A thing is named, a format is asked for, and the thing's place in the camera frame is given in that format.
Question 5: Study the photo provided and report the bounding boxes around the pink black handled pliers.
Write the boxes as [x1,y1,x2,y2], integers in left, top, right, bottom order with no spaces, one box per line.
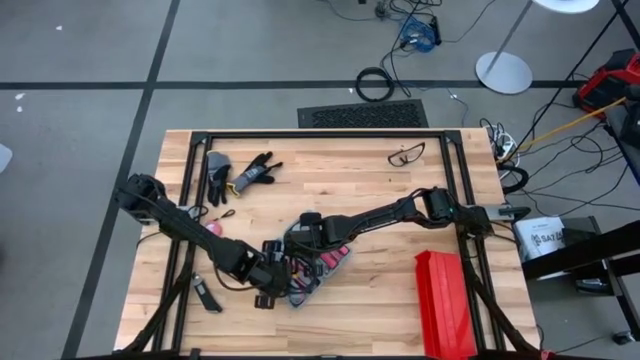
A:
[288,259,321,296]

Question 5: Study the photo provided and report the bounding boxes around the grey plastic tool case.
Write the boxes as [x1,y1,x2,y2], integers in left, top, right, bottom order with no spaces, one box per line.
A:
[279,219,352,309]

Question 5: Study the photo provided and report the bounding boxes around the small pink tape measure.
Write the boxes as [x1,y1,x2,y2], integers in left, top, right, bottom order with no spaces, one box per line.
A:
[205,208,237,237]

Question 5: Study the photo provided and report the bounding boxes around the red plastic bin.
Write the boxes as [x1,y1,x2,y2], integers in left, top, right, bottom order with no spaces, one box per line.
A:
[414,249,479,360]

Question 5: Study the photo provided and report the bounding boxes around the red black tool box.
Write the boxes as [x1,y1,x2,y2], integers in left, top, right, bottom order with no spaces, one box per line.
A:
[572,48,640,114]

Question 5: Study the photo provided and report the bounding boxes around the black utility knife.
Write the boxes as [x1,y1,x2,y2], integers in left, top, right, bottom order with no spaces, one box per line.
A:
[191,272,224,314]

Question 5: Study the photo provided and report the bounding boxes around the black work glove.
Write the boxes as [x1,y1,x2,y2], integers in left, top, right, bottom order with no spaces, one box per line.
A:
[227,151,284,199]

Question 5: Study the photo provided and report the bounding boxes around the grey work glove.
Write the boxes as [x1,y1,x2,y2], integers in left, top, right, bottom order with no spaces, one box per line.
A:
[206,150,234,207]

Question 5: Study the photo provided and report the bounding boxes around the clear safety glasses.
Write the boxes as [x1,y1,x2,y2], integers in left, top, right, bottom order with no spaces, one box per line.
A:
[387,142,427,168]

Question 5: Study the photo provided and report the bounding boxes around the white power strip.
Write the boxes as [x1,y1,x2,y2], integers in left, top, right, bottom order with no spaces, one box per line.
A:
[492,127,519,161]

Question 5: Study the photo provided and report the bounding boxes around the white cardboard box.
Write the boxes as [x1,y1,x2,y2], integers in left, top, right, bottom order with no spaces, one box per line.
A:
[514,215,566,262]

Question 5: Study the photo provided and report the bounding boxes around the black power strip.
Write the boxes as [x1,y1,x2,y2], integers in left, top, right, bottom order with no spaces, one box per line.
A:
[429,14,444,46]

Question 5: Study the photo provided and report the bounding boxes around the black shelf rack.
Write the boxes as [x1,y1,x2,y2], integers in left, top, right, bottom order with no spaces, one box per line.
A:
[519,219,640,341]

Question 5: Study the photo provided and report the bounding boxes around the thin black stand pole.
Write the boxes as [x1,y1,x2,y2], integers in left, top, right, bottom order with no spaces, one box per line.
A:
[514,8,631,156]

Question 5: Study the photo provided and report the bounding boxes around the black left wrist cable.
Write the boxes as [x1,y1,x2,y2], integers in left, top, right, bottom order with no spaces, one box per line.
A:
[212,259,261,293]

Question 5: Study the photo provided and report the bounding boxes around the black aluminium table frame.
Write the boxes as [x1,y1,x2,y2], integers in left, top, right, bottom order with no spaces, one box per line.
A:
[119,129,541,360]

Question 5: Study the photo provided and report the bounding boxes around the black coiled cable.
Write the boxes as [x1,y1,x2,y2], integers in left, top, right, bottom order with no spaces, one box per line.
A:
[355,66,396,103]

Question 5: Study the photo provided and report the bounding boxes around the thick black hose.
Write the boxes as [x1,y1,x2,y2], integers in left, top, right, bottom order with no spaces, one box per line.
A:
[499,164,530,196]

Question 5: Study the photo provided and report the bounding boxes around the blue coiled cable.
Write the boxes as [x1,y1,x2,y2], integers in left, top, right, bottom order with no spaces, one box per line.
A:
[399,17,437,54]

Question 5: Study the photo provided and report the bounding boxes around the white round pedestal table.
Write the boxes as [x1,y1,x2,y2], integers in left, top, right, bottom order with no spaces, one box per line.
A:
[474,0,601,96]

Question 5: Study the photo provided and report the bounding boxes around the yellow floor cable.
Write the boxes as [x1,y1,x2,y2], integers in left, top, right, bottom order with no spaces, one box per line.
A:
[494,97,627,166]

